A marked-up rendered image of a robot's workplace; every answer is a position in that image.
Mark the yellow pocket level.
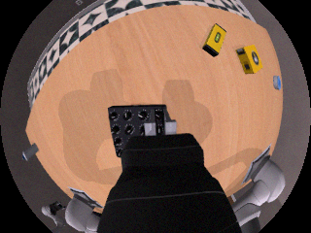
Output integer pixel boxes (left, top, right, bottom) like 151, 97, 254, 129
202, 23, 226, 57

